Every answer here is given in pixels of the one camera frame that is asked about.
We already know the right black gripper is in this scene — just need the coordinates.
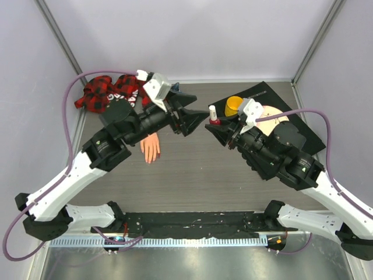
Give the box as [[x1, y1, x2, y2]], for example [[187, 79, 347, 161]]
[[206, 112, 281, 166]]

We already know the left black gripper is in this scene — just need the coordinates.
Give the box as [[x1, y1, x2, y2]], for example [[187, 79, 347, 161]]
[[125, 90, 210, 146]]

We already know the white nail polish cap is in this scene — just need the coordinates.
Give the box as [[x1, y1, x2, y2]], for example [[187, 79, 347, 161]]
[[209, 105, 217, 120]]

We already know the red nail polish bottle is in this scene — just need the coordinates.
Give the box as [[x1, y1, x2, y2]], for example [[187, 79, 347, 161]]
[[209, 118, 221, 125]]

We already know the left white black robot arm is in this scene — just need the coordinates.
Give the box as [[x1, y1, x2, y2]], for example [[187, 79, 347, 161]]
[[15, 90, 209, 242]]

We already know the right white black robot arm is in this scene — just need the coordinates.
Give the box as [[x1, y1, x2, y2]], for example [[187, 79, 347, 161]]
[[205, 117, 372, 261]]

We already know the blue ceramic jug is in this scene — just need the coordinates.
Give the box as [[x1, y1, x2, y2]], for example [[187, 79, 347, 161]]
[[171, 82, 181, 93]]

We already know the yellow mug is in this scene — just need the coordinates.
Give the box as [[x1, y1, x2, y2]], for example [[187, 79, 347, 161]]
[[224, 96, 243, 117]]

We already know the pink cream plate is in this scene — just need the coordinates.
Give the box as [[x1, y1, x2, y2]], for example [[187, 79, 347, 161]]
[[258, 105, 289, 137]]

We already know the black placemat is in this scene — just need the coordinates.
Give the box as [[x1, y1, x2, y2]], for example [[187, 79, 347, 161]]
[[208, 80, 326, 181]]

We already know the mannequin hand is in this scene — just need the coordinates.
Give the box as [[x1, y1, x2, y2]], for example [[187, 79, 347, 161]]
[[140, 132, 161, 164]]

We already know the red black plaid shirt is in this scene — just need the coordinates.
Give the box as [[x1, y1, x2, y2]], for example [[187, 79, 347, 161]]
[[75, 75, 152, 114]]

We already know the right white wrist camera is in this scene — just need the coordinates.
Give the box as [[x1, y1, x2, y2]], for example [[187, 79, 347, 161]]
[[238, 98, 264, 134]]

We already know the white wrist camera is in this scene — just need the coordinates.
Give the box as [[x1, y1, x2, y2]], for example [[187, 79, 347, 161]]
[[136, 69, 172, 112], [238, 98, 264, 134]]

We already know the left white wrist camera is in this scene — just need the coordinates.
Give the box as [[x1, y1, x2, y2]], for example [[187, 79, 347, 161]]
[[136, 69, 172, 112]]

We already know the dark handled knife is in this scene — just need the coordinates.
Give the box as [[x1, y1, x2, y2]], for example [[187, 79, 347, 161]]
[[248, 90, 267, 99]]

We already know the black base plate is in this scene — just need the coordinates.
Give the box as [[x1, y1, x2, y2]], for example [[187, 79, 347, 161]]
[[99, 211, 297, 239]]

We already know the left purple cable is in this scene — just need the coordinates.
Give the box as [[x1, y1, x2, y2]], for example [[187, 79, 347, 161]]
[[2, 69, 140, 261]]

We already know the white cable duct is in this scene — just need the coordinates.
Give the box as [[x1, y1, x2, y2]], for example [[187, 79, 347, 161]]
[[49, 235, 268, 248]]

